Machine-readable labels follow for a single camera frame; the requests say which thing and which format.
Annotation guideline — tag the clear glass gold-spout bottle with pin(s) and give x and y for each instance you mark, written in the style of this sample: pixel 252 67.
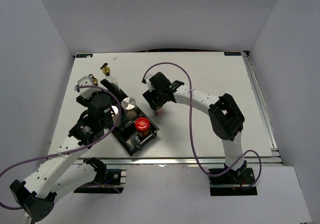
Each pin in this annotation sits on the clear glass gold-spout bottle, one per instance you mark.
pixel 95 80

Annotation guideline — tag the white-lid orange spice jar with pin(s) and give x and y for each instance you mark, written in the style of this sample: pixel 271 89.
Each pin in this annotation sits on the white-lid orange spice jar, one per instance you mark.
pixel 158 111

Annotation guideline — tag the tall silver-lid white shaker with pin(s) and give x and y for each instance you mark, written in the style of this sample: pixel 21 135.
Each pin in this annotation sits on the tall silver-lid white shaker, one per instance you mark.
pixel 129 106

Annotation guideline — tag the red-lid brown jar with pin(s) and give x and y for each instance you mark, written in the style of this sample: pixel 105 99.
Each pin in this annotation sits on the red-lid brown jar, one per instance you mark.
pixel 142 126

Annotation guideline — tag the blue-label silver-lid shaker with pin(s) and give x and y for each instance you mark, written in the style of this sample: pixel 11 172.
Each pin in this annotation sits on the blue-label silver-lid shaker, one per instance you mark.
pixel 115 115

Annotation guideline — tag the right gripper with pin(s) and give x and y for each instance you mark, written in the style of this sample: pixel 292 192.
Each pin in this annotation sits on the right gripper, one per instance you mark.
pixel 149 96

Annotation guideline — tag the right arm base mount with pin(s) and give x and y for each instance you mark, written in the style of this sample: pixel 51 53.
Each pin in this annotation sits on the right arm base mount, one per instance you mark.
pixel 227 185

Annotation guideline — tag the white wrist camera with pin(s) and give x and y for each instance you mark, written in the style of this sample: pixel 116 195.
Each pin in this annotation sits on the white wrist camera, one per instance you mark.
pixel 85 87
pixel 147 80

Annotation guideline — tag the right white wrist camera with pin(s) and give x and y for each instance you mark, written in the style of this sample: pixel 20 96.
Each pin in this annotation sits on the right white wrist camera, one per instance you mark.
pixel 147 80

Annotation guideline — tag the black organizer tray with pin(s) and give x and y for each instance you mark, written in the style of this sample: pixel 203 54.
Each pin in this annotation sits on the black organizer tray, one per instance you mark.
pixel 126 132

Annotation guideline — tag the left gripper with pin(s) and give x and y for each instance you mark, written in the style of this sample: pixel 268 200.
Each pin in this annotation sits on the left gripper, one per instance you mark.
pixel 84 102

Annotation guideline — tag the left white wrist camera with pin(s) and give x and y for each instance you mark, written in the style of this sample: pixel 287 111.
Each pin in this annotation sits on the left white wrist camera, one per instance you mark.
pixel 85 87

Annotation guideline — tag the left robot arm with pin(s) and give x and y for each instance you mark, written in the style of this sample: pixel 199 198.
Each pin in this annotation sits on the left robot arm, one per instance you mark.
pixel 38 193

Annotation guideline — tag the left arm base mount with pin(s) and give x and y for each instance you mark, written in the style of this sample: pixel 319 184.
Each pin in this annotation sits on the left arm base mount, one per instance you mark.
pixel 107 180

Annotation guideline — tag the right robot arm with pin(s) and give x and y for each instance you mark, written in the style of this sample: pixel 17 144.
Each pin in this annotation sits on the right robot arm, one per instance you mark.
pixel 225 116

